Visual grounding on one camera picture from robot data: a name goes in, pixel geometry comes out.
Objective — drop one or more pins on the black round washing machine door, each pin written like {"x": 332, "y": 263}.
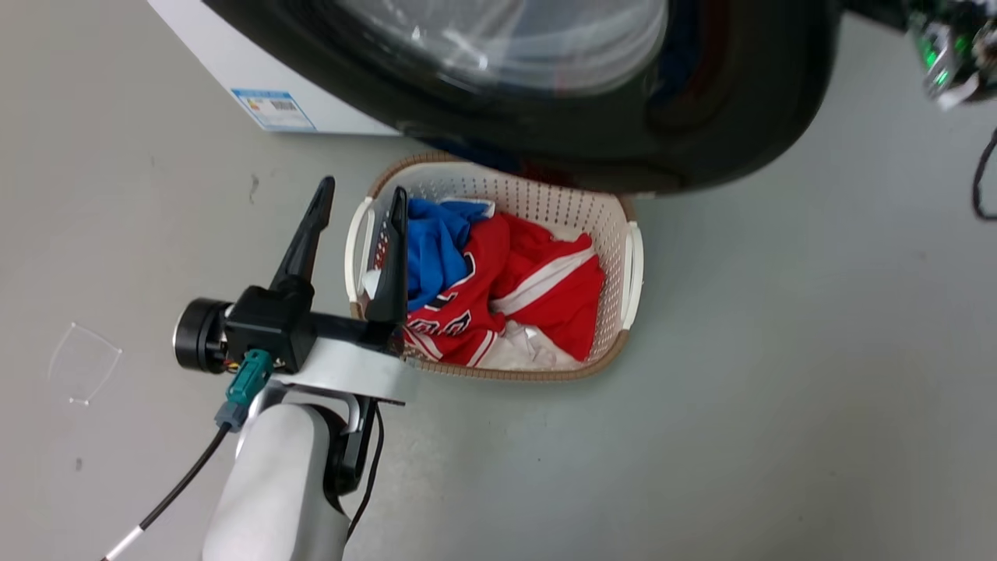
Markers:
{"x": 724, "y": 117}

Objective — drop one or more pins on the blue garment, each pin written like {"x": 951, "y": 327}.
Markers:
{"x": 436, "y": 249}

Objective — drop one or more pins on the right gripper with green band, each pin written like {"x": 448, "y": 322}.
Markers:
{"x": 954, "y": 47}

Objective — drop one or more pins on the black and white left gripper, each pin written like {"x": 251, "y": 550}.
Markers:
{"x": 269, "y": 323}

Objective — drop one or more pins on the red and white sports jersey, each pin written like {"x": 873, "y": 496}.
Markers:
{"x": 545, "y": 288}

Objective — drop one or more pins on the white washing machine body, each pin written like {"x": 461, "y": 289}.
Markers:
{"x": 226, "y": 54}

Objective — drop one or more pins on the white garment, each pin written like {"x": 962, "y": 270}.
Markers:
{"x": 522, "y": 351}

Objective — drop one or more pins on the beige perforated plastic laundry basket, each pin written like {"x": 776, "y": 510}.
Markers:
{"x": 561, "y": 210}

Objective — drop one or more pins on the blue and white energy label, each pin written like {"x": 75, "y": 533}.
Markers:
{"x": 274, "y": 109}

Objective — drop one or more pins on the white and grey left robot arm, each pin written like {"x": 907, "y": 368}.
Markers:
{"x": 280, "y": 491}

